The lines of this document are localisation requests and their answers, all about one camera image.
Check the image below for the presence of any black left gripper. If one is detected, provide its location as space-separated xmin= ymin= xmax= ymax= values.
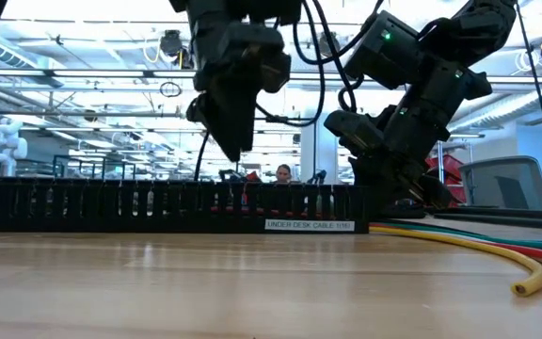
xmin=169 ymin=0 xmax=303 ymax=164

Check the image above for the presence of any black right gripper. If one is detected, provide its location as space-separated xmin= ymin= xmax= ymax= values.
xmin=348 ymin=58 xmax=493 ymax=211

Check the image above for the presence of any black zip tie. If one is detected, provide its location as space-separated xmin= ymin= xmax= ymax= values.
xmin=193 ymin=131 xmax=212 ymax=183

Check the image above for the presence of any black slotted cable raceway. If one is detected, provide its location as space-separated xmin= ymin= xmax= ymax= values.
xmin=0 ymin=176 xmax=371 ymax=235

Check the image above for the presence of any yellow wire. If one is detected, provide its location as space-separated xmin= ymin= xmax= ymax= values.
xmin=369 ymin=225 xmax=542 ymax=298

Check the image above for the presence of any red bin stack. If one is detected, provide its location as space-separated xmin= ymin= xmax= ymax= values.
xmin=424 ymin=153 xmax=466 ymax=204

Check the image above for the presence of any person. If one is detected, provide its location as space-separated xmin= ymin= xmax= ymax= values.
xmin=274 ymin=163 xmax=294 ymax=185

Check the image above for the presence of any grey office chair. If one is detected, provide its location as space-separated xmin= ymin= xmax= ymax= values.
xmin=457 ymin=154 xmax=542 ymax=212

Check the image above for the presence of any black workstation railing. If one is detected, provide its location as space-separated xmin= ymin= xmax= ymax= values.
xmin=52 ymin=153 xmax=129 ymax=180

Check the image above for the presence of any black hanging cable ring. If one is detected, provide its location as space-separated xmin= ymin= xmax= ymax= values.
xmin=159 ymin=80 xmax=183 ymax=99

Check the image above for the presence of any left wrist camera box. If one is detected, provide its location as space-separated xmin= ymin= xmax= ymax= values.
xmin=259 ymin=49 xmax=294 ymax=94

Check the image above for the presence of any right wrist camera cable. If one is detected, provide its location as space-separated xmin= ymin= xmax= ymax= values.
xmin=292 ymin=0 xmax=388 ymax=114

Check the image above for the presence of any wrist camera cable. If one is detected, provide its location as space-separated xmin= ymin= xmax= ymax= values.
xmin=292 ymin=0 xmax=388 ymax=114
xmin=255 ymin=0 xmax=327 ymax=128

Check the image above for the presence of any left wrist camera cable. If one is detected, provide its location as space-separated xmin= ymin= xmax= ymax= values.
xmin=255 ymin=0 xmax=327 ymax=128

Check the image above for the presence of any white ring hanging cable reel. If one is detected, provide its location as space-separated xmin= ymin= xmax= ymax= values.
xmin=514 ymin=49 xmax=536 ymax=73

